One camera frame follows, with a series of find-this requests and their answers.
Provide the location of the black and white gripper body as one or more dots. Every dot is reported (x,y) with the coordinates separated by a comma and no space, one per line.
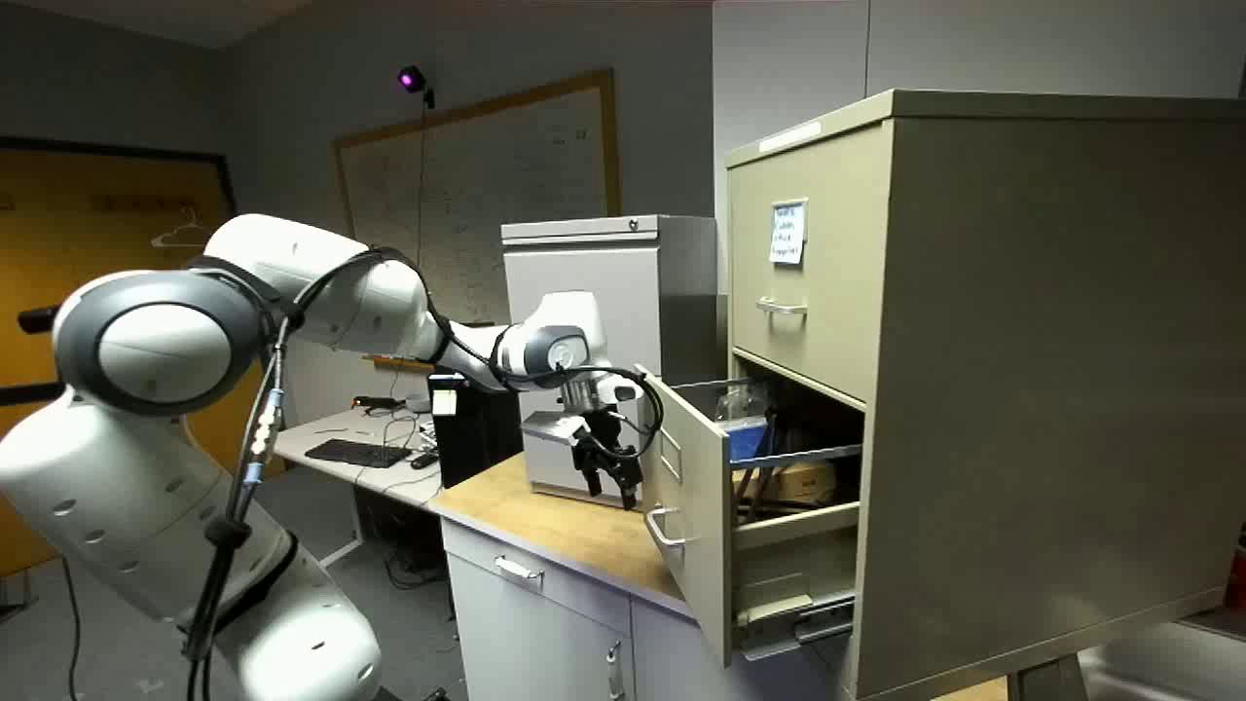
(601,408)

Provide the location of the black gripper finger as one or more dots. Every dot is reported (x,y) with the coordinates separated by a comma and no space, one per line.
(591,469)
(628,482)

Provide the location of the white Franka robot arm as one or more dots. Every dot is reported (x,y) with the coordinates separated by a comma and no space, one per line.
(156,521)

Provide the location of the gray cabinet drawer box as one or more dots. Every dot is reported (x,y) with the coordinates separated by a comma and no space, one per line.
(547,455)

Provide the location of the beige open cabinet drawer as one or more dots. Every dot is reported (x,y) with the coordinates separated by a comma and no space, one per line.
(692,521)

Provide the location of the gray metal filing cabinet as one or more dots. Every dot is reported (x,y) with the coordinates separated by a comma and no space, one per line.
(648,294)

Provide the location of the blue item inside drawer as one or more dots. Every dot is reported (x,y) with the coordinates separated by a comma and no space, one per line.
(745,440)

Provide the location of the white cabinet with wooden top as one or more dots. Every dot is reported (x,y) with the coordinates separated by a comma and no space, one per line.
(547,611)

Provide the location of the beige closed cabinet drawer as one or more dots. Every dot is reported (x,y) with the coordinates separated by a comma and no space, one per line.
(818,260)

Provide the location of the large beige filing cabinet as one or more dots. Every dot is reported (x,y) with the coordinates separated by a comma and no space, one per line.
(1039,392)

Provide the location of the black computer tower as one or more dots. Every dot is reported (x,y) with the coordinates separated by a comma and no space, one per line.
(473,429)

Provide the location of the black computer mouse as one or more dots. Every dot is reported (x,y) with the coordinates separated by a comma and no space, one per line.
(421,457)

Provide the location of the white office desk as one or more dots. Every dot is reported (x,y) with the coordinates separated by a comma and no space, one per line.
(362,472)

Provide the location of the black keyboard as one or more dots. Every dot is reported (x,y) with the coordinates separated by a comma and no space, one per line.
(356,455)

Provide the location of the wood framed whiteboard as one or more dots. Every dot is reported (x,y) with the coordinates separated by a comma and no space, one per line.
(492,195)

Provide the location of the white paper label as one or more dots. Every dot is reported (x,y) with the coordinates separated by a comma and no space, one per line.
(789,235)

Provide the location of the yellow door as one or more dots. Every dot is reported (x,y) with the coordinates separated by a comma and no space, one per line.
(90,220)

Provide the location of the camera with purple light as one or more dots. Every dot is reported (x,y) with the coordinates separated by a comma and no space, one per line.
(413,82)

